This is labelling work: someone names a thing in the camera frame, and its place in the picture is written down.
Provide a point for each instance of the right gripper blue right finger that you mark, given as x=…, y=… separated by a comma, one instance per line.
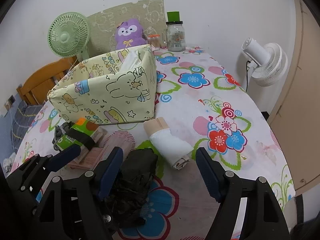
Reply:
x=209, y=171

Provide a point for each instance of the wooden bed headboard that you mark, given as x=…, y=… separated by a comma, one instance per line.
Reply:
x=35, y=89

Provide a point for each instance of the white roll with beige band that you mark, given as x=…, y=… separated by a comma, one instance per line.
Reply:
x=173, y=149

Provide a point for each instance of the green desk fan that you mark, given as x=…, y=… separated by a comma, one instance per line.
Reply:
x=69, y=35

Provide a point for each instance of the grey drawstring pouch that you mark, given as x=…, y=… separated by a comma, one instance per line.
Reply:
x=59, y=131

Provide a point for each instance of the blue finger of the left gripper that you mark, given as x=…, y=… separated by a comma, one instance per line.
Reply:
x=64, y=157

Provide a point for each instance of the white standing fan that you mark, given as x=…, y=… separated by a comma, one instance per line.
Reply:
x=266, y=65

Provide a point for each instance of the pink packet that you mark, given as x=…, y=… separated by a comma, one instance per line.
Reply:
x=123, y=140

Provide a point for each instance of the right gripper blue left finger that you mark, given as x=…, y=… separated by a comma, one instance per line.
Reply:
x=111, y=172

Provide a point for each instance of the beige wardrobe door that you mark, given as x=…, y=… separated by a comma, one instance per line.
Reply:
x=295, y=118

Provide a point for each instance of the black plastic bag bundle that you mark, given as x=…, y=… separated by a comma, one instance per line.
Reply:
x=131, y=188

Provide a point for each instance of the green cartoon board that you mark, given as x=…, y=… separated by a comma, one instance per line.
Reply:
x=150, y=13

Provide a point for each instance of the grey plaid bedding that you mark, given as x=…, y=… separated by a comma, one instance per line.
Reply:
x=23, y=120

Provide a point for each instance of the glass jar green lid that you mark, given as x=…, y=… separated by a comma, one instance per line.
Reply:
x=174, y=32

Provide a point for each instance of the yellow cartoon storage box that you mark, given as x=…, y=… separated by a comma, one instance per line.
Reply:
x=94, y=90

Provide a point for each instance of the cotton swab jar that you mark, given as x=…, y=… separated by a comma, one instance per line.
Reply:
x=154, y=41

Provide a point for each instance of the purple plush toy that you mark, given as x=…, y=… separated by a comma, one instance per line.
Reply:
x=129, y=34

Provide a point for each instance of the floral tablecloth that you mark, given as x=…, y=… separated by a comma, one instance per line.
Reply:
x=206, y=107

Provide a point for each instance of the white towel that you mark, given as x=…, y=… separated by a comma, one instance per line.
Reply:
x=131, y=64

